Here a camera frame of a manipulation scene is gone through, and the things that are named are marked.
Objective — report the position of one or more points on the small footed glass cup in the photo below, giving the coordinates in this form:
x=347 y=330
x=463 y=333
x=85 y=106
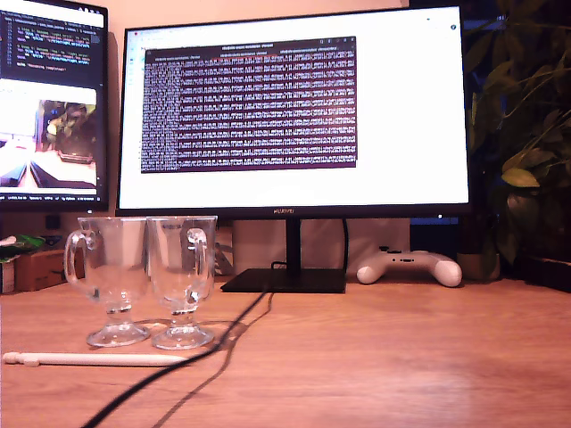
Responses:
x=180 y=276
x=113 y=276

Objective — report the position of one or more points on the white pen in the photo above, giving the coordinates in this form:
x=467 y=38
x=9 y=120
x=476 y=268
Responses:
x=98 y=359

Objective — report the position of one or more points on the patterned grey brown box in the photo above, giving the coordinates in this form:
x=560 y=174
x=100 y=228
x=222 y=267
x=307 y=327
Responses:
x=224 y=254

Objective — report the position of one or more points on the large black Huawei monitor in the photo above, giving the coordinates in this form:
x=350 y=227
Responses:
x=401 y=120

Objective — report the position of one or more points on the dark blue box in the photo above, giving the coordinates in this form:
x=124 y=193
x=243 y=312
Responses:
x=435 y=241

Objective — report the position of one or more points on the white game controller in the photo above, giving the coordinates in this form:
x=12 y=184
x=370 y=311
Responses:
x=446 y=269

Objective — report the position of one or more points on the pale plant pot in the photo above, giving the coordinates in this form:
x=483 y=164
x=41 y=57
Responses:
x=475 y=267

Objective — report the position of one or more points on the small black block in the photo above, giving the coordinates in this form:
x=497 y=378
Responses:
x=53 y=222

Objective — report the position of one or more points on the green leafy house plant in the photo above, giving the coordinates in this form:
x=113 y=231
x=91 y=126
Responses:
x=519 y=177

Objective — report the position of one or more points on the brown cardboard box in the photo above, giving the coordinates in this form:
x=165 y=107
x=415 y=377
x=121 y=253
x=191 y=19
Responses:
x=42 y=272

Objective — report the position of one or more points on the green crumpled packet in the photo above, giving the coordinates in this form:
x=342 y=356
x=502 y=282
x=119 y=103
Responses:
x=24 y=244

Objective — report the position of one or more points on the black flat box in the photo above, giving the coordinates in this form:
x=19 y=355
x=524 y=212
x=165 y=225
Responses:
x=546 y=274

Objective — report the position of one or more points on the black monitor showing code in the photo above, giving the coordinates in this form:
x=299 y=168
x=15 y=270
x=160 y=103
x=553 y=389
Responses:
x=53 y=53

